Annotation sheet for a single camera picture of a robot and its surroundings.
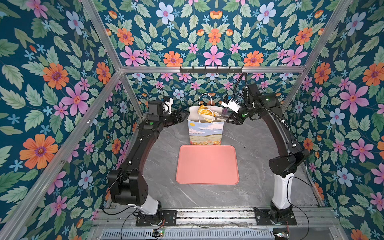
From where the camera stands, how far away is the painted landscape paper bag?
0.83 meters

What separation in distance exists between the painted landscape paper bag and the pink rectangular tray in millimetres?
38

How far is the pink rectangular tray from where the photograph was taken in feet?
2.85
